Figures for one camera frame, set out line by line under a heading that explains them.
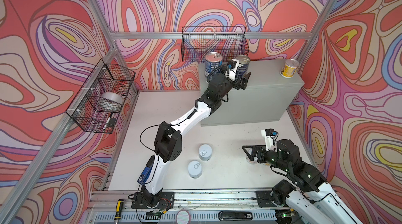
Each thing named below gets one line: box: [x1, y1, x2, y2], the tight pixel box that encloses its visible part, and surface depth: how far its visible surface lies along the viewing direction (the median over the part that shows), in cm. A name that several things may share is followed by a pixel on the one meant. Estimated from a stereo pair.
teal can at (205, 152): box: [198, 143, 213, 162], surface depth 86 cm
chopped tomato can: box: [235, 54, 251, 80], surface depth 73 cm
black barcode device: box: [217, 210, 254, 221], surface depth 68 cm
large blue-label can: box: [204, 51, 223, 82], surface depth 73 cm
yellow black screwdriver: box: [114, 198, 125, 224], surface depth 70 cm
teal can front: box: [187, 160, 203, 179], surface depth 80 cm
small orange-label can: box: [280, 58, 300, 78], surface depth 76 cm
